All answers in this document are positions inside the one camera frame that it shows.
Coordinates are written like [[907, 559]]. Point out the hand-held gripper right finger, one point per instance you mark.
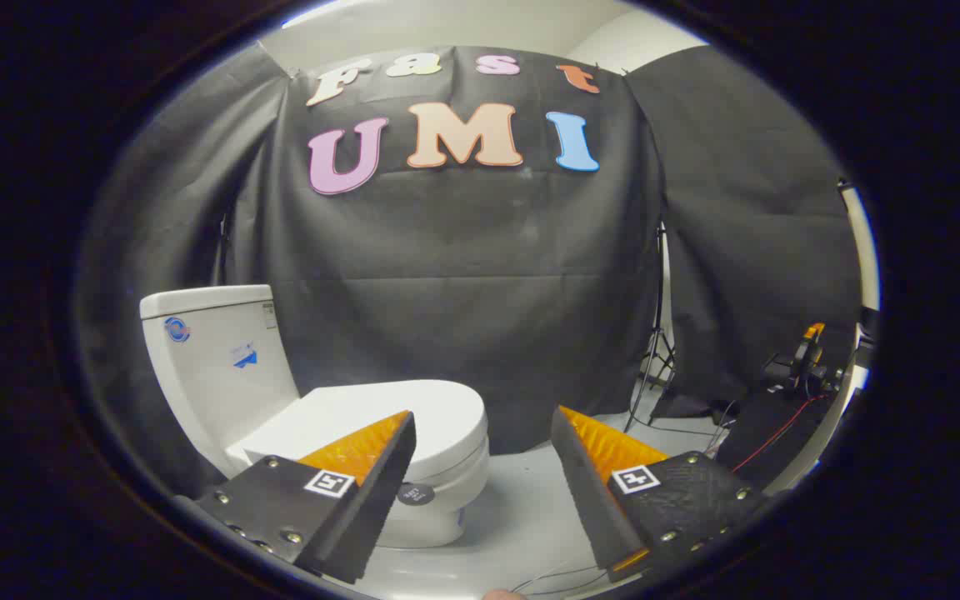
[[588, 492]]

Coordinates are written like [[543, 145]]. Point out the white toilet lid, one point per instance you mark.
[[380, 404]]

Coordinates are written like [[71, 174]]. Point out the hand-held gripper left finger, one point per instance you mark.
[[367, 500]]

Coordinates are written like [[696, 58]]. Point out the black backdrop cloth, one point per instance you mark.
[[463, 275]]

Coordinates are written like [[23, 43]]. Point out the white toilet seat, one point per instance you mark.
[[470, 468]]

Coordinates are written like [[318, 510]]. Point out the black and orange device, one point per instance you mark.
[[805, 362]]

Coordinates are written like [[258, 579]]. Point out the white ceramic toilet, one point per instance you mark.
[[213, 367]]

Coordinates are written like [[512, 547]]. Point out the dark cloth-covered box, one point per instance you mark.
[[767, 433]]

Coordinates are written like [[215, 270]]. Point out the black tripod stand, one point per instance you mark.
[[657, 333]]

